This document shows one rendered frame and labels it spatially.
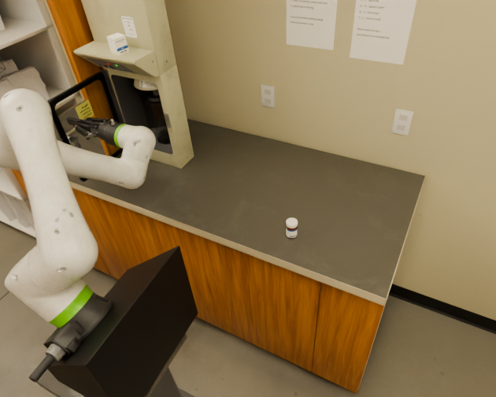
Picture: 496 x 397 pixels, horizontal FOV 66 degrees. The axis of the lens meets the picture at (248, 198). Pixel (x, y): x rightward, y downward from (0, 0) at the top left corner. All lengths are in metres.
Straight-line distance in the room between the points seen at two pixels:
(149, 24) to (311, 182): 0.91
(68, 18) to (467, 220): 1.91
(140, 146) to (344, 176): 0.89
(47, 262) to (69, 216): 0.11
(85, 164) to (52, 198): 0.37
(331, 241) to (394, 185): 0.44
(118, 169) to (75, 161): 0.15
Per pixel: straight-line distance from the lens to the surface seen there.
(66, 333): 1.12
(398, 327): 2.45
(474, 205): 1.98
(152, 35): 1.60
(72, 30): 1.83
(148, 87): 1.76
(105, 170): 1.40
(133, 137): 1.45
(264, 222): 1.55
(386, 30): 1.65
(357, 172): 1.82
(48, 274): 1.00
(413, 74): 1.69
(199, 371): 2.28
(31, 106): 1.14
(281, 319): 1.83
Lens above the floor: 2.05
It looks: 42 degrees down
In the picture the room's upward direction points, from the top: 5 degrees counter-clockwise
